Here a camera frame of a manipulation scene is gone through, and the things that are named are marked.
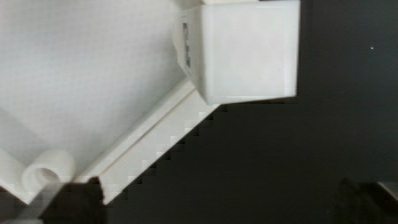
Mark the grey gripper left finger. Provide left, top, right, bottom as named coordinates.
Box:
left=10, top=177, right=108, bottom=224

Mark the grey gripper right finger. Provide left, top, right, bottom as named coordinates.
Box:
left=333, top=178, right=398, bottom=224

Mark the white desk tabletop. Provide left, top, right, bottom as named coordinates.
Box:
left=0, top=0, right=214, bottom=201

